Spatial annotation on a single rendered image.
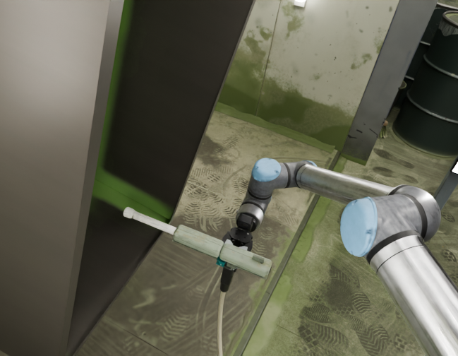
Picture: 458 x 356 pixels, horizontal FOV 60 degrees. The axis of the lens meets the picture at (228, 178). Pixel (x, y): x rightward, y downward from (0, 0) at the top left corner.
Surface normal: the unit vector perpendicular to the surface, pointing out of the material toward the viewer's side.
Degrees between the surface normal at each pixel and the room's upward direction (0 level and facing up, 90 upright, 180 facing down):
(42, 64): 91
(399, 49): 90
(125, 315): 0
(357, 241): 89
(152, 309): 0
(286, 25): 90
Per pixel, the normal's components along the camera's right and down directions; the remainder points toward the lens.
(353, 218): -0.97, -0.01
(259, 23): -0.44, 0.50
